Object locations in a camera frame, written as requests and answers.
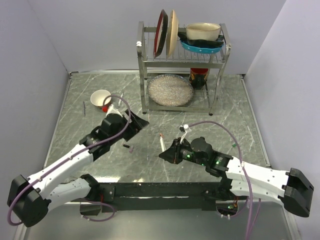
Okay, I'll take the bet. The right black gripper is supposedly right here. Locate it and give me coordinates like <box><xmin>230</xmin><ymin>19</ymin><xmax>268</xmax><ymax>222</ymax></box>
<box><xmin>159</xmin><ymin>137</ymin><xmax>207</xmax><ymax>166</ymax></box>

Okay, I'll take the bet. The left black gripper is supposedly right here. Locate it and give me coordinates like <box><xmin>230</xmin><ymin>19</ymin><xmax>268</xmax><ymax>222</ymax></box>
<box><xmin>109</xmin><ymin>108</ymin><xmax>149</xmax><ymax>144</ymax></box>

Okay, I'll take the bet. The white pen orange cap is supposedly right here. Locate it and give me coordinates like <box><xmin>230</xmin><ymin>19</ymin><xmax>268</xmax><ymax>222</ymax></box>
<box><xmin>159</xmin><ymin>133</ymin><xmax>166</xmax><ymax>152</ymax></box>

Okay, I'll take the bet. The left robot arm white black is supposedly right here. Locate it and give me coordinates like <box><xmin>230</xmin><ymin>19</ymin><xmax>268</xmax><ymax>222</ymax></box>
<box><xmin>7</xmin><ymin>109</ymin><xmax>149</xmax><ymax>227</ymax></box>

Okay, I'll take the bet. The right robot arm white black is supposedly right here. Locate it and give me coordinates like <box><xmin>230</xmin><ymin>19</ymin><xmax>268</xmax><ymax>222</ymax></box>
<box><xmin>159</xmin><ymin>137</ymin><xmax>314</xmax><ymax>218</ymax></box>

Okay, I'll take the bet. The green tipped white pen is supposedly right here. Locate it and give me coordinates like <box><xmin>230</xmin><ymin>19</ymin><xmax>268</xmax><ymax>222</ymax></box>
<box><xmin>118</xmin><ymin>92</ymin><xmax>124</xmax><ymax>107</ymax></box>

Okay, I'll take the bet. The purple thin pen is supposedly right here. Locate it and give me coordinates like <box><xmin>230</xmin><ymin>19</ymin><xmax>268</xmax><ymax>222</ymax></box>
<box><xmin>82</xmin><ymin>101</ymin><xmax>86</xmax><ymax>116</ymax></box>

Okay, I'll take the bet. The speckled grey plate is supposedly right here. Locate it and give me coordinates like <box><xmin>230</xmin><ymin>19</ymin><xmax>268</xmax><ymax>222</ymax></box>
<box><xmin>146</xmin><ymin>74</ymin><xmax>194</xmax><ymax>107</ymax></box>

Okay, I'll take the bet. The small cream bowl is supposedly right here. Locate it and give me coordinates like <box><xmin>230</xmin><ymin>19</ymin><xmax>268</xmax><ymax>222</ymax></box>
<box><xmin>90</xmin><ymin>89</ymin><xmax>112</xmax><ymax>109</ymax></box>

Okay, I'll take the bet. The steel dish rack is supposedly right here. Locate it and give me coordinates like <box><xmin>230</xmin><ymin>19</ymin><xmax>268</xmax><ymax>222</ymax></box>
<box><xmin>136</xmin><ymin>21</ymin><xmax>231</xmax><ymax>116</ymax></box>

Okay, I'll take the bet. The red black mug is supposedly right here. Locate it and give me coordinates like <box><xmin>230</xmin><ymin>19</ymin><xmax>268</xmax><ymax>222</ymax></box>
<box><xmin>189</xmin><ymin>68</ymin><xmax>209</xmax><ymax>89</ymax></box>

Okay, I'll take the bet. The beige plate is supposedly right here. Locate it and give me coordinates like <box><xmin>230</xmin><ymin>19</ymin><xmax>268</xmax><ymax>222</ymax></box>
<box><xmin>166</xmin><ymin>9</ymin><xmax>179</xmax><ymax>59</ymax></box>

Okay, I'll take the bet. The blue dotted dish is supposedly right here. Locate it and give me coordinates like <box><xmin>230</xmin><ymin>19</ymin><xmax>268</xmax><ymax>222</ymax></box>
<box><xmin>180</xmin><ymin>41</ymin><xmax>224</xmax><ymax>55</ymax></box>

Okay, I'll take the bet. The red black plate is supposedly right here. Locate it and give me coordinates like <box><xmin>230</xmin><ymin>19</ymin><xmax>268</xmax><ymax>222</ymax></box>
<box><xmin>153</xmin><ymin>9</ymin><xmax>168</xmax><ymax>59</ymax></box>

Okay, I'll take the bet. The black dish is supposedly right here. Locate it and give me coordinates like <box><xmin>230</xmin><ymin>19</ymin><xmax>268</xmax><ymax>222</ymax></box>
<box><xmin>177</xmin><ymin>32</ymin><xmax>224</xmax><ymax>49</ymax></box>

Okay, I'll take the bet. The cream ceramic bowl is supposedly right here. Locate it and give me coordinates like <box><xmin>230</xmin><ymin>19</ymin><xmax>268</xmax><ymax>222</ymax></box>
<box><xmin>186</xmin><ymin>22</ymin><xmax>221</xmax><ymax>41</ymax></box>

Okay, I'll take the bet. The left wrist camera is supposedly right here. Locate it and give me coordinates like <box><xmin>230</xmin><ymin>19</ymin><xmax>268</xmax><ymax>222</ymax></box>
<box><xmin>102</xmin><ymin>104</ymin><xmax>122</xmax><ymax>117</ymax></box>

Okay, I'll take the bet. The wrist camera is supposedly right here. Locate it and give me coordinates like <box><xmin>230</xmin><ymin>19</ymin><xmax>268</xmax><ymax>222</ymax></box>
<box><xmin>178</xmin><ymin>124</ymin><xmax>191</xmax><ymax>133</ymax></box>
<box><xmin>102</xmin><ymin>104</ymin><xmax>122</xmax><ymax>117</ymax></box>

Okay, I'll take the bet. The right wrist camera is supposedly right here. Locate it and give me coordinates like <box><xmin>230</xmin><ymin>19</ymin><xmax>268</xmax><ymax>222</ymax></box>
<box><xmin>178</xmin><ymin>124</ymin><xmax>191</xmax><ymax>133</ymax></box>

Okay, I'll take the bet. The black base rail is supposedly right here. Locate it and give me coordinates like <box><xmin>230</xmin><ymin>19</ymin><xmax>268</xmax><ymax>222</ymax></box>
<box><xmin>84</xmin><ymin>182</ymin><xmax>247</xmax><ymax>211</ymax></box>

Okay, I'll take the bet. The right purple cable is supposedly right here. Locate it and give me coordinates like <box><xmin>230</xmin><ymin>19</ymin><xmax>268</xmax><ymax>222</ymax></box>
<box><xmin>187</xmin><ymin>120</ymin><xmax>262</xmax><ymax>240</ymax></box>

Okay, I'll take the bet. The purple cable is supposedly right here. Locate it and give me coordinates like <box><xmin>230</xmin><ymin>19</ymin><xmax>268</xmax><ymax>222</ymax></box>
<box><xmin>6</xmin><ymin>94</ymin><xmax>133</xmax><ymax>227</ymax></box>
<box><xmin>187</xmin><ymin>120</ymin><xmax>262</xmax><ymax>240</ymax></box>

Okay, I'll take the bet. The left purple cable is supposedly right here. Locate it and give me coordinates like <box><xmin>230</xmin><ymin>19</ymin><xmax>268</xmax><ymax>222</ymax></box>
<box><xmin>6</xmin><ymin>94</ymin><xmax>133</xmax><ymax>227</ymax></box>

